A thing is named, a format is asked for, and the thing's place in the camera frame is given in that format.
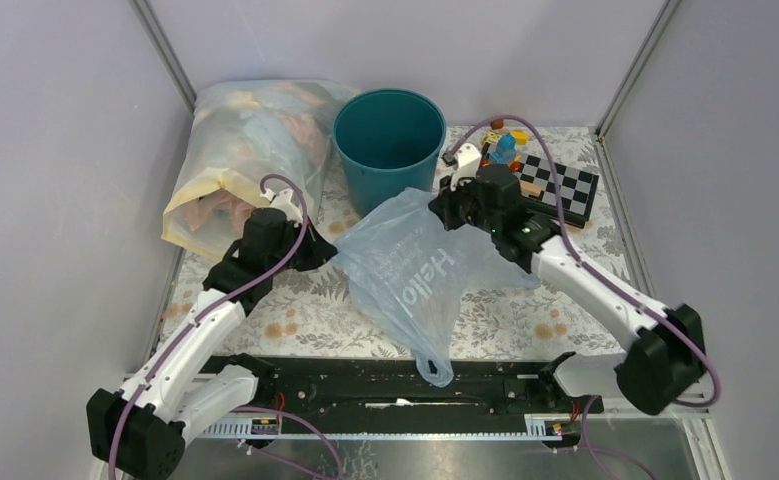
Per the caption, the black chess board box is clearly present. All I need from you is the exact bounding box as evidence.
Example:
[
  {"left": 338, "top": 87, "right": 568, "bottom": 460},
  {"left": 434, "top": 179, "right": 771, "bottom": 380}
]
[{"left": 513, "top": 153, "right": 600, "bottom": 228}]

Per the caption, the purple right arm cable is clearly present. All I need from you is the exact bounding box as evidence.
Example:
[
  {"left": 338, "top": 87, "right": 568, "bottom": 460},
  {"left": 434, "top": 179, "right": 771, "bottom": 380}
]
[{"left": 443, "top": 114, "right": 723, "bottom": 480}]

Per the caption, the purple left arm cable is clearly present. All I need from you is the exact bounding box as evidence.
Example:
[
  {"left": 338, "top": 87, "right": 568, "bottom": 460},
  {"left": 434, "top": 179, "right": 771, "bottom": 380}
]
[{"left": 107, "top": 174, "right": 311, "bottom": 480}]

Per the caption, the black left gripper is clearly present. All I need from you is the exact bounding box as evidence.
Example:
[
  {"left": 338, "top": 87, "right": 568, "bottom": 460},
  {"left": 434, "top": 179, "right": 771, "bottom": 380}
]
[{"left": 268, "top": 214, "right": 338, "bottom": 275}]

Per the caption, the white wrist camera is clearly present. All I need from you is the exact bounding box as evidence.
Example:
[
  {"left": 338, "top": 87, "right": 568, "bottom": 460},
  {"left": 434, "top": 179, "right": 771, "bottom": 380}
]
[
  {"left": 445, "top": 143, "right": 482, "bottom": 191},
  {"left": 261, "top": 188, "right": 303, "bottom": 224}
]

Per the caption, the teal plastic trash bin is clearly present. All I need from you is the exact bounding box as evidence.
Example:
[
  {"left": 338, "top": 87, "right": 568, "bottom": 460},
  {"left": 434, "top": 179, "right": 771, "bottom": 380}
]
[{"left": 332, "top": 88, "right": 447, "bottom": 217}]

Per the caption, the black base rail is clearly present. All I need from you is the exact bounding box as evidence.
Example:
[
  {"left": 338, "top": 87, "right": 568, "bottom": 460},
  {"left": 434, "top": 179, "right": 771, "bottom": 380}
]
[{"left": 201, "top": 353, "right": 607, "bottom": 437}]

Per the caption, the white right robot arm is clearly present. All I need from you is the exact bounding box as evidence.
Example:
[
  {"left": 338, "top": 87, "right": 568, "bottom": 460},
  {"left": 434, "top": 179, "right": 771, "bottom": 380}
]
[{"left": 429, "top": 165, "right": 708, "bottom": 415}]

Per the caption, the colourful toy block vehicle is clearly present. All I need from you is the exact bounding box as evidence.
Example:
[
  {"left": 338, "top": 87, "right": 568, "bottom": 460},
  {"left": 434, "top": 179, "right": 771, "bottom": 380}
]
[{"left": 480, "top": 129, "right": 532, "bottom": 172}]

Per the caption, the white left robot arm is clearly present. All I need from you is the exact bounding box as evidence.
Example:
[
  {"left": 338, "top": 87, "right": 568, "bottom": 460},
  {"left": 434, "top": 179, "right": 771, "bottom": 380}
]
[{"left": 86, "top": 207, "right": 338, "bottom": 479}]

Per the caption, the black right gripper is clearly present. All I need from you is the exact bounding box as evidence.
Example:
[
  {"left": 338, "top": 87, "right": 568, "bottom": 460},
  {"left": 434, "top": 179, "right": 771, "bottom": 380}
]
[{"left": 429, "top": 169, "right": 501, "bottom": 235}]

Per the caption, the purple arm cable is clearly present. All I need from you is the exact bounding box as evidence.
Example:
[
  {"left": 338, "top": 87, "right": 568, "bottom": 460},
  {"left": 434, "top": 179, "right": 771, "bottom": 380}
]
[
  {"left": 107, "top": 174, "right": 311, "bottom": 480},
  {"left": 443, "top": 114, "right": 723, "bottom": 480}
]

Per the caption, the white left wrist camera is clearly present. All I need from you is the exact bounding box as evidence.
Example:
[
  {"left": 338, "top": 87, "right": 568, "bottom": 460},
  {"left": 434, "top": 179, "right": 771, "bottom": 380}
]
[{"left": 261, "top": 188, "right": 303, "bottom": 224}]

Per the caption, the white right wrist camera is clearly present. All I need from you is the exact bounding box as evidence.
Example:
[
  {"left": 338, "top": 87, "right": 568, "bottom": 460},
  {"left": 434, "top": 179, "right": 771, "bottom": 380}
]
[{"left": 445, "top": 143, "right": 482, "bottom": 191}]

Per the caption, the light wooden block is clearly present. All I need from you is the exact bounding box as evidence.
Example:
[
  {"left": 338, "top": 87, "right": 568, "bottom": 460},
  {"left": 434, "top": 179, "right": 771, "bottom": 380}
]
[{"left": 519, "top": 181, "right": 544, "bottom": 198}]

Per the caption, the light blue plastic bag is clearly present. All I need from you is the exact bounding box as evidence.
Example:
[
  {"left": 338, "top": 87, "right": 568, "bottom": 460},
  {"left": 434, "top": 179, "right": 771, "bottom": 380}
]
[{"left": 331, "top": 188, "right": 541, "bottom": 387}]

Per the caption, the large clear bag of trash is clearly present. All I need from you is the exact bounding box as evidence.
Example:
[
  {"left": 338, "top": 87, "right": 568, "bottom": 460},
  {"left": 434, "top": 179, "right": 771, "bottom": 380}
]
[{"left": 161, "top": 79, "right": 357, "bottom": 259}]

